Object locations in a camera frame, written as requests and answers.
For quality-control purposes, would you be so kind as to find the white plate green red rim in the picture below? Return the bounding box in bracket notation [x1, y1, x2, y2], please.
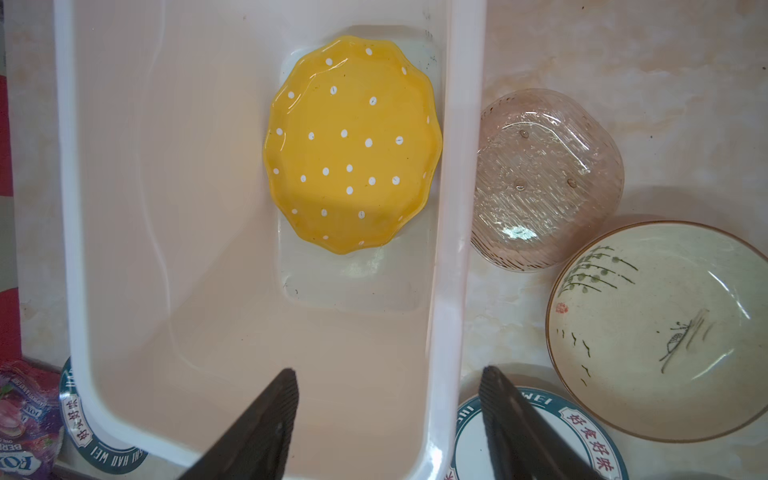
[58, 358, 148, 475]

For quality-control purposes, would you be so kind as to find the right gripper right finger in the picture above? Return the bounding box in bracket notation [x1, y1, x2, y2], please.
[478, 366, 601, 480]

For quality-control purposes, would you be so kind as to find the white plate green lettered rim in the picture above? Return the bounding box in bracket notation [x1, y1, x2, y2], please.
[445, 387, 629, 480]

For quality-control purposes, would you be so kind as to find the white plastic bin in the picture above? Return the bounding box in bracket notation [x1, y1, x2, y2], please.
[54, 1, 487, 479]

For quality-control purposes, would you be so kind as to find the yellow dotted scalloped plate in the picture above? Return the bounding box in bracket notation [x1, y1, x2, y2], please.
[263, 35, 443, 255]

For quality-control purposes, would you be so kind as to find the cream plate with plant drawing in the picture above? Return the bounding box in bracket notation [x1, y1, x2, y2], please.
[546, 220, 767, 443]

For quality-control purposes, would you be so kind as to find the pink ribbed glass plate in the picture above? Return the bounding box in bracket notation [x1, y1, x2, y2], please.
[471, 89, 625, 272]

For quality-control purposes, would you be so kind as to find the purple snack bag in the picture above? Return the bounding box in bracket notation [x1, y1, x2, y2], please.
[1, 360, 64, 479]

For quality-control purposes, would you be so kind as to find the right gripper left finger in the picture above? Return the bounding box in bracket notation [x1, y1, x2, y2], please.
[182, 368, 299, 480]

